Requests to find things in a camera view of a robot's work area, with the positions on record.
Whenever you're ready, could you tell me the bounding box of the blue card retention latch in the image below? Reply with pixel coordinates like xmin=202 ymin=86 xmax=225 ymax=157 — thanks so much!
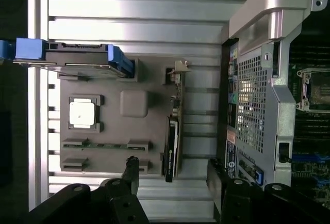
xmin=254 ymin=166 xmax=265 ymax=185

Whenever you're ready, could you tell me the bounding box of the green RAM stick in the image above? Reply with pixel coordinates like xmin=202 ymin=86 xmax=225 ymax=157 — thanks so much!
xmin=63 ymin=143 xmax=145 ymax=150

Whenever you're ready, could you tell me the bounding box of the grey plastic parts rack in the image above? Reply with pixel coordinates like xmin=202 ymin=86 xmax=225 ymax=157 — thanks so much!
xmin=56 ymin=57 xmax=193 ymax=179

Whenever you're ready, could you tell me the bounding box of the silver CPU chip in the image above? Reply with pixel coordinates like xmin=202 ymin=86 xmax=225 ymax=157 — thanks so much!
xmin=69 ymin=101 xmax=96 ymax=129

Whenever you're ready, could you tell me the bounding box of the blue expansion slot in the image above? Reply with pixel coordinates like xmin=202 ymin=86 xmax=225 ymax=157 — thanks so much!
xmin=293 ymin=153 xmax=330 ymax=165

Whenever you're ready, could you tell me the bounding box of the green motherboard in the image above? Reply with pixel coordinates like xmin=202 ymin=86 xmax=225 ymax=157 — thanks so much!
xmin=287 ymin=0 xmax=330 ymax=224

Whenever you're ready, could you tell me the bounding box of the open black PC case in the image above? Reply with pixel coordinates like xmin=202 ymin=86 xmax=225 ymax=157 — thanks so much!
xmin=213 ymin=0 xmax=330 ymax=224

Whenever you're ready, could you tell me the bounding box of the CPU socket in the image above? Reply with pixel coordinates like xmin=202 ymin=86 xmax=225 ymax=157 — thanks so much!
xmin=295 ymin=68 xmax=330 ymax=113

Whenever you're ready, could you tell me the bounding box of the hard disk in blue carrier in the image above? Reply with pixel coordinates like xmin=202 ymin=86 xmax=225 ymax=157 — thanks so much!
xmin=0 ymin=37 xmax=137 ymax=81

